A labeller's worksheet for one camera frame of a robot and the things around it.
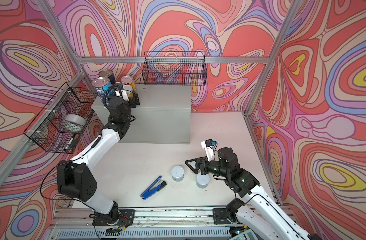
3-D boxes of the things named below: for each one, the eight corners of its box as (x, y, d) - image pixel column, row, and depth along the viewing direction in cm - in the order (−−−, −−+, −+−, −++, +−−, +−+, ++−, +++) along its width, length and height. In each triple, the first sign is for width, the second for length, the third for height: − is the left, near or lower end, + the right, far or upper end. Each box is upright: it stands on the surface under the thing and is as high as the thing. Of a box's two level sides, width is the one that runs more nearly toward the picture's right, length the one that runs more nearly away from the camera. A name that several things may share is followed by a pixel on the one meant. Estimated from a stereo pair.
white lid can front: (171, 181, 87) (170, 177, 82) (172, 170, 92) (171, 165, 87) (184, 181, 87) (184, 177, 82) (184, 170, 92) (184, 165, 87)
